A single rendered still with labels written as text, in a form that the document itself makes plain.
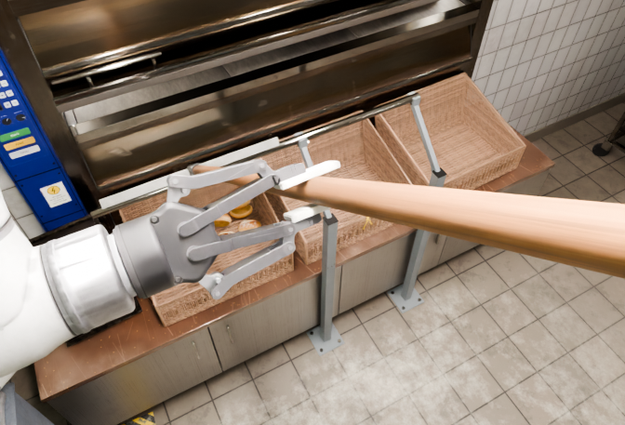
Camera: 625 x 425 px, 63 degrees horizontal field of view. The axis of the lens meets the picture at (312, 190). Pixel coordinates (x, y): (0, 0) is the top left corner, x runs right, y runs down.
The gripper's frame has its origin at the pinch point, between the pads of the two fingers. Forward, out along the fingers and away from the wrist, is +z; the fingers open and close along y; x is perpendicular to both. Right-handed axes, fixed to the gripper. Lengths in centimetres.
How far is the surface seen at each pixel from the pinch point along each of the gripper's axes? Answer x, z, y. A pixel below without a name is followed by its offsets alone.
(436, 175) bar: -115, 87, 34
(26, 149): -139, -44, -22
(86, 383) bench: -145, -57, 63
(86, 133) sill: -144, -25, -21
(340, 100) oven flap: -158, 77, -3
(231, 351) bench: -164, -5, 84
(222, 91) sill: -144, 26, -21
